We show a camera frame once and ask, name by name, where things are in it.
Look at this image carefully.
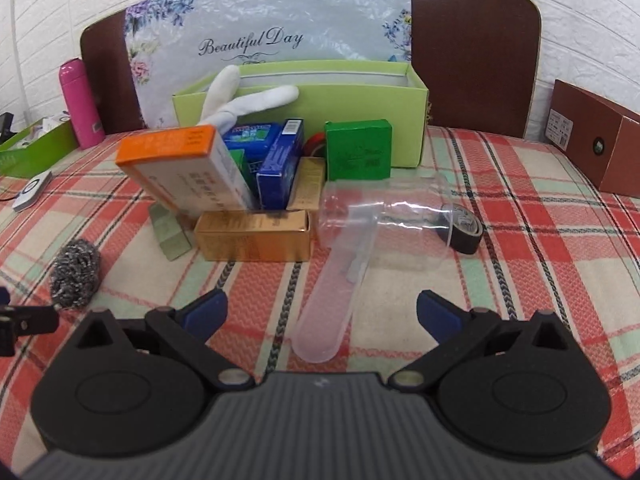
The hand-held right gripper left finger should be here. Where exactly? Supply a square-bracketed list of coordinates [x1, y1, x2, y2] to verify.
[70, 290, 257, 392]

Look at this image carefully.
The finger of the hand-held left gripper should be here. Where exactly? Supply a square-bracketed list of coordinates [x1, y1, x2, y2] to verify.
[0, 304, 59, 336]

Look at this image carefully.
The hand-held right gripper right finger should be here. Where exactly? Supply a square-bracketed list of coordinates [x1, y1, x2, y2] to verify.
[388, 290, 572, 392]

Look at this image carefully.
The gold box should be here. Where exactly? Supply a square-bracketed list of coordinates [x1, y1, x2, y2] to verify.
[194, 209, 313, 262]
[287, 156, 327, 212]

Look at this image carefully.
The pink soft item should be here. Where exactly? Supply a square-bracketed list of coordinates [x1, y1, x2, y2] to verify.
[291, 170, 453, 363]

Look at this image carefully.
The orange and white box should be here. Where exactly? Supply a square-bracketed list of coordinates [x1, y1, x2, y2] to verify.
[115, 125, 258, 211]

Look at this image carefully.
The blue box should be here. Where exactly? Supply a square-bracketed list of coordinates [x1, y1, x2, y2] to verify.
[256, 118, 306, 211]

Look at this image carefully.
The blue mint container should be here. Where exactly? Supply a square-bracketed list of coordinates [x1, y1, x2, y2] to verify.
[222, 121, 283, 186]

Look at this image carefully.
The white cloth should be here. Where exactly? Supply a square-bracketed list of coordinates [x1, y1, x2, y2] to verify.
[197, 65, 300, 133]

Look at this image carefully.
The light green storage box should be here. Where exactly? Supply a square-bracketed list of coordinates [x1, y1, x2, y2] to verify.
[172, 60, 431, 168]

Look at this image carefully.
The steel wool scrubber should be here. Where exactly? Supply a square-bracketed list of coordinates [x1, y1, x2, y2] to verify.
[50, 239, 101, 309]

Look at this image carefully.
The black tape roll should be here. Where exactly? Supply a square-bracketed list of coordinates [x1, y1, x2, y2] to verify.
[440, 203, 485, 255]

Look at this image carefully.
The grey green block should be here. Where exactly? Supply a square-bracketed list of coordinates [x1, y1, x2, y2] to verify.
[149, 203, 195, 262]

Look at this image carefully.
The plaid blanket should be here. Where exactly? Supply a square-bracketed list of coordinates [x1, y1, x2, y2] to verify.
[0, 125, 640, 480]

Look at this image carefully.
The white remote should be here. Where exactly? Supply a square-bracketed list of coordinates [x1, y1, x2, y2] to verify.
[12, 171, 53, 212]

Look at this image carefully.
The green tray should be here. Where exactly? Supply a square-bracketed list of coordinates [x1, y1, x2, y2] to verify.
[0, 117, 78, 179]

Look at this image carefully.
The small green box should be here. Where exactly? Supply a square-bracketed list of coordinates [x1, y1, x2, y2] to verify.
[324, 119, 393, 182]

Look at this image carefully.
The red tape roll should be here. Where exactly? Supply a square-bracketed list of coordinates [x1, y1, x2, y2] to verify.
[303, 132, 327, 158]

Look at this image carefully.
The pink bottle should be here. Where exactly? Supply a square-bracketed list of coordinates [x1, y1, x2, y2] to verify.
[59, 58, 106, 150]

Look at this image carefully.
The brown cardboard box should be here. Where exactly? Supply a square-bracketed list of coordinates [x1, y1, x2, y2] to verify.
[542, 79, 640, 198]

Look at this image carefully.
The brown wooden headboard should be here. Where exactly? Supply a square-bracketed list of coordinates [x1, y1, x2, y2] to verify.
[80, 0, 542, 138]

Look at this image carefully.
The floral plastic bag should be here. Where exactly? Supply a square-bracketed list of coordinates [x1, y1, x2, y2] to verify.
[124, 0, 413, 128]

